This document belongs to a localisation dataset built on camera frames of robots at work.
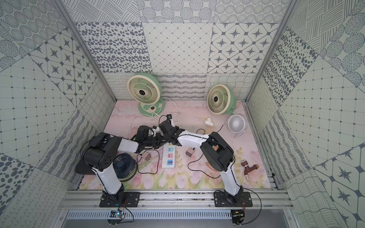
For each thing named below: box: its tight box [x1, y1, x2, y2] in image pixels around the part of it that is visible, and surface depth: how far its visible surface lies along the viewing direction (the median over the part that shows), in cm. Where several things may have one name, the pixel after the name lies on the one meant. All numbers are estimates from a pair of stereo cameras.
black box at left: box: [75, 151, 96, 175], surface depth 82 cm
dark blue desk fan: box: [112, 152, 138, 182], surface depth 80 cm
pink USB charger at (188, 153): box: [185, 147, 195, 158], surface depth 92 cm
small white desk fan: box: [227, 114, 249, 139], surface depth 97 cm
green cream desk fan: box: [206, 83, 237, 116], surface depth 104 cm
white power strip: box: [161, 142, 176, 169], surface depth 89 cm
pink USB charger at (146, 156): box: [141, 151, 152, 162], surface depth 90 cm
